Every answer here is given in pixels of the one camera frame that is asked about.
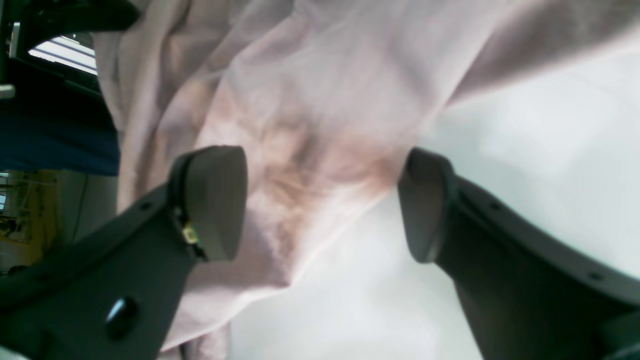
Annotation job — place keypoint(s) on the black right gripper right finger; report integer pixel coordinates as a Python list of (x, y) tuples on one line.
[(524, 294)]

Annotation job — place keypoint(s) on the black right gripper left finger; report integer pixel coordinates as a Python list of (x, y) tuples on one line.
[(114, 295)]

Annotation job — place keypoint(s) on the dusty pink T-shirt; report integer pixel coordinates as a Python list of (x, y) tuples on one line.
[(327, 97)]

